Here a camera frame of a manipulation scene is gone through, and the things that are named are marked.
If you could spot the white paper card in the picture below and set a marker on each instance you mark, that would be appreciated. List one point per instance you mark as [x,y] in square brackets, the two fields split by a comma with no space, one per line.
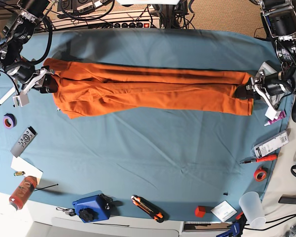
[18,164]

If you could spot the grey remote control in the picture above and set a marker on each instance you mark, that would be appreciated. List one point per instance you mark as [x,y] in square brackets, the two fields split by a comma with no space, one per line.
[22,143]

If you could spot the red drink can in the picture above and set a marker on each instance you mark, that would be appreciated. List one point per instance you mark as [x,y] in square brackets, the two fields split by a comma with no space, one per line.
[22,193]

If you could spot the red handled screwdriver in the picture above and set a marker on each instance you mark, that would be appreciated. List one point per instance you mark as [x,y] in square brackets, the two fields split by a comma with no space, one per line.
[262,159]

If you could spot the orange black utility knife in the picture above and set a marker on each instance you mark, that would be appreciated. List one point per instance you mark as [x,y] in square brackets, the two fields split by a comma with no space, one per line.
[153,211]

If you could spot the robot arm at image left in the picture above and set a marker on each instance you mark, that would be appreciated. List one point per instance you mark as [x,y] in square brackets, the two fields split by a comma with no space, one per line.
[22,72]

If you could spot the small AA battery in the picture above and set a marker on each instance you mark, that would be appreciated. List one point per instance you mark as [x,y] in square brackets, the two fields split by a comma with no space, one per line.
[20,173]

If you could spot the black zip tie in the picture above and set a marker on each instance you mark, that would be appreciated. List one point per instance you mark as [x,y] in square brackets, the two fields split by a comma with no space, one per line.
[47,187]

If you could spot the purple glue tube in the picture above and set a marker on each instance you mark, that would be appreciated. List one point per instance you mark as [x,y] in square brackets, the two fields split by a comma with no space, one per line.
[281,116]

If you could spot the purple tape roll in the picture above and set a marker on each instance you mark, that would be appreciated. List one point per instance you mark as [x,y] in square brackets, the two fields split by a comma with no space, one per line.
[9,121]

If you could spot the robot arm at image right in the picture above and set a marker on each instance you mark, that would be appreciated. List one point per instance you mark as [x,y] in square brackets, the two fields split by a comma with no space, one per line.
[279,22]

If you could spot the black power adapter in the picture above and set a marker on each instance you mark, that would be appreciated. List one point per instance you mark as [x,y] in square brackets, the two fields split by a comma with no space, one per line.
[287,199]

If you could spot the small red cube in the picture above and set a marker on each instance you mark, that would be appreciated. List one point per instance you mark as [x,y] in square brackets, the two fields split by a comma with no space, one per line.
[200,211]

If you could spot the black and white marker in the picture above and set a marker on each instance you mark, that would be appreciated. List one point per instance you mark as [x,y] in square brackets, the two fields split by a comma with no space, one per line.
[7,95]

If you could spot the translucent plastic cup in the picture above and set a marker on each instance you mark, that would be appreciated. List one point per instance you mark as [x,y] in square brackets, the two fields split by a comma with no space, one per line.
[251,207]

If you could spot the red tape roll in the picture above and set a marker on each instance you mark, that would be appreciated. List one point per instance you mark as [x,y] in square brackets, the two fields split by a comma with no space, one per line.
[260,174]

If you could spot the blue box with black knob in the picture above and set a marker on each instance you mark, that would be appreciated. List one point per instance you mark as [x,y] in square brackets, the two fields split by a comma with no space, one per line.
[93,209]

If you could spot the blue-grey table cloth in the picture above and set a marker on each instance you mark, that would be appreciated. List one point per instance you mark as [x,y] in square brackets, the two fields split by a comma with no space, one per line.
[176,159]

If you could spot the white square card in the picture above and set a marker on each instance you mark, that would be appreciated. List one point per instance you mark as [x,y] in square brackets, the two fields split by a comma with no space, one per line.
[223,211]

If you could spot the black power strip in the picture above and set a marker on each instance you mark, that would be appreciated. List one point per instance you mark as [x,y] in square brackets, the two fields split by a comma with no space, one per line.
[71,24]

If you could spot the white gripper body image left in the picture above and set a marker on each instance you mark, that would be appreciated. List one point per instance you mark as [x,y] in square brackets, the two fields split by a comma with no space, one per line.
[35,82]

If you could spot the orange t-shirt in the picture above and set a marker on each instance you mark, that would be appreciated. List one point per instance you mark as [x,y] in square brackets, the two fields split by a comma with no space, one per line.
[90,89]

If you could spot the leaf pattern booklet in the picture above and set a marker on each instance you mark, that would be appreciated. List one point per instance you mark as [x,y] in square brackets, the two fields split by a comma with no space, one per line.
[266,69]

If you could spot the blue black bar clamp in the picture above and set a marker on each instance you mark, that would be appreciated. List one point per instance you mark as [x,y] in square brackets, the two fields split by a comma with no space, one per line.
[236,228]

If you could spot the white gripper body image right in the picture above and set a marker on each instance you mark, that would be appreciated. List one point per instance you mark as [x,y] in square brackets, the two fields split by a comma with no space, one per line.
[255,84]

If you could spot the clear packaged bit set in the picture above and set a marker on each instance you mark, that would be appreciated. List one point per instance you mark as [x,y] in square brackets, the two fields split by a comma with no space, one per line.
[270,145]

